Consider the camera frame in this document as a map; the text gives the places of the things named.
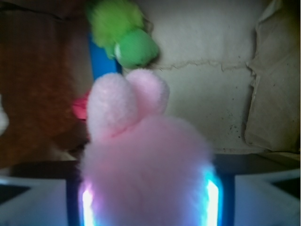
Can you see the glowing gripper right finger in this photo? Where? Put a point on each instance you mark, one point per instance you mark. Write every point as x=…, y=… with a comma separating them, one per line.
x=266, y=199

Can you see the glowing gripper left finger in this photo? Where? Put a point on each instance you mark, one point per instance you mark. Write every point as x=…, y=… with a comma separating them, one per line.
x=43, y=202

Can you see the pink plush bunny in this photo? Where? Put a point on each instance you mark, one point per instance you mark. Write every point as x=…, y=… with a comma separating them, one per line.
x=140, y=166

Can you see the red crumpled cloth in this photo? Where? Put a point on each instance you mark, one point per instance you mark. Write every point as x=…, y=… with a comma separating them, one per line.
x=79, y=107

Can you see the brown paper lined box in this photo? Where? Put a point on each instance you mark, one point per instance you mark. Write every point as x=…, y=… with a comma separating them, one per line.
x=206, y=48

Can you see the blue rectangular block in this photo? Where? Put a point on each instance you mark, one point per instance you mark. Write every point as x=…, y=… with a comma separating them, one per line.
x=100, y=63

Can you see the green plush bird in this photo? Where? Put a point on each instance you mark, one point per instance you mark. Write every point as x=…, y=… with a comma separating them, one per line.
x=118, y=27

